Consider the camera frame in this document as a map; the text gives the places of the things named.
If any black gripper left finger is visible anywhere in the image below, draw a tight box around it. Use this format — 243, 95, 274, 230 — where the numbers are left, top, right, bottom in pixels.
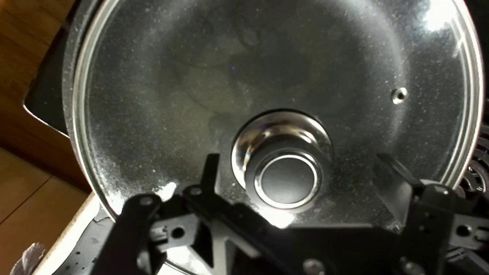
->
97, 152, 309, 275

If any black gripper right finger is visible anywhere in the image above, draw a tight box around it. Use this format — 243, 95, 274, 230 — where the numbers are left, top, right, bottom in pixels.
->
378, 152, 489, 275

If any glass lid with steel knob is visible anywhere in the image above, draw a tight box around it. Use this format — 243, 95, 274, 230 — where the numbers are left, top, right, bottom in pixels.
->
63, 0, 485, 227

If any black frying pan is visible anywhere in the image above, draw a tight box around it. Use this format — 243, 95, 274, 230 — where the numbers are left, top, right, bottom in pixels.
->
22, 0, 480, 220

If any electric coil stove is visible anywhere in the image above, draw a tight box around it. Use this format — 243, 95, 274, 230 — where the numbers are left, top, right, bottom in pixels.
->
35, 152, 489, 275

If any black coil burner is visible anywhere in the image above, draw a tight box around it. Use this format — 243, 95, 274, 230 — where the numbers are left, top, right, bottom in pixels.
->
454, 152, 489, 202

